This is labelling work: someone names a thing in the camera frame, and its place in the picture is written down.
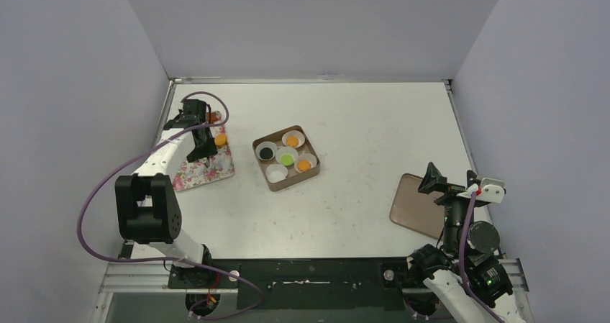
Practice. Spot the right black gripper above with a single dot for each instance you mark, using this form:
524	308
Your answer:
450	188

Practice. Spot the brown star cookie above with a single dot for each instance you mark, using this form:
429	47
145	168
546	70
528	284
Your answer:
212	117

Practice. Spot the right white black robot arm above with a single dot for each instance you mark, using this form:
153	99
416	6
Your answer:
463	273

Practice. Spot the white paper cup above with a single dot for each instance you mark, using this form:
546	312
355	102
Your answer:
306	156
276	173
266	144
297	133
290	150

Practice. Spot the white paper cup back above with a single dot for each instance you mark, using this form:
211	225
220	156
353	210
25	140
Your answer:
297	133

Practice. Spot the brown square cookie box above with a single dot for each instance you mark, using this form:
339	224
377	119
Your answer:
293	177

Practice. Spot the orange round cookie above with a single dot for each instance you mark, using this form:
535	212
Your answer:
220	140
292	141

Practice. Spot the floral cookie tray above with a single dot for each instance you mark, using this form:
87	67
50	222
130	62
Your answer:
191	175

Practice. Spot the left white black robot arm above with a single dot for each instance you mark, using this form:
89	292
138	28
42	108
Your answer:
147	207

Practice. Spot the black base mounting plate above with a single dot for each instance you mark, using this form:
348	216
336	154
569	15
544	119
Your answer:
322	283

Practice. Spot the brown box lid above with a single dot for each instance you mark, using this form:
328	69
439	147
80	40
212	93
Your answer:
415	211

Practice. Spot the white paper cup left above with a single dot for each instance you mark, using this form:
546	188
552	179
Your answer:
266	144

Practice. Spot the aluminium frame rail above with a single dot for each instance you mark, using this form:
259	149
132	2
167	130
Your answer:
137	278

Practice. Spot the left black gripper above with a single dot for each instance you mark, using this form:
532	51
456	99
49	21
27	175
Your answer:
208	151

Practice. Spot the white paper cup centre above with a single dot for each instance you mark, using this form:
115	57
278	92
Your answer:
290	150

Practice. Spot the white paper cup right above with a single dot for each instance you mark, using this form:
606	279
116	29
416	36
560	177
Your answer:
306	156

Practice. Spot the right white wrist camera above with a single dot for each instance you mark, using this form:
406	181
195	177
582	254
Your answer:
487	190

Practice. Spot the green round cookie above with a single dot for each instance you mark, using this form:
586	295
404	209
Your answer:
286	159

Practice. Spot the black round cookie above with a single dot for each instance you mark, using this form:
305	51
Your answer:
266	153

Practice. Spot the orange flower cookie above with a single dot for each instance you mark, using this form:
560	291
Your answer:
303	165

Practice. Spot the white paper cup front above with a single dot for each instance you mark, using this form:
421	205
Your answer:
276	173

